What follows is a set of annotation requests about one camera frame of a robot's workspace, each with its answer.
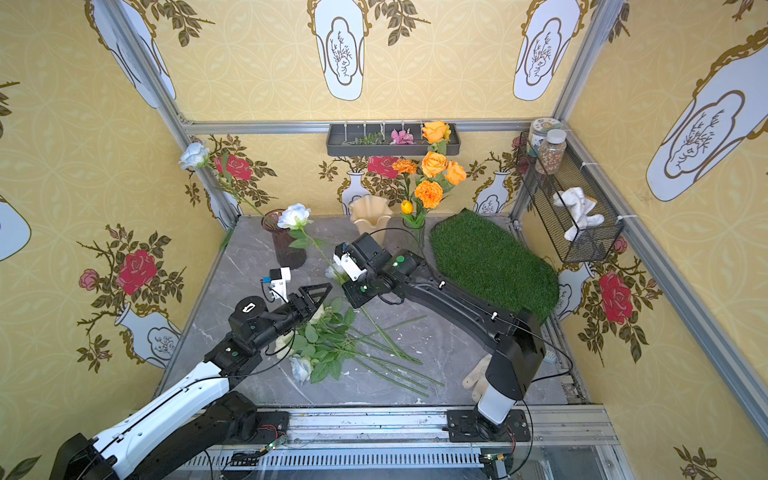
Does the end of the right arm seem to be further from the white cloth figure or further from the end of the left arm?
the white cloth figure

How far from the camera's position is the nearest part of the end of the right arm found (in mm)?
535

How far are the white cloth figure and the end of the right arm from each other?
417 mm
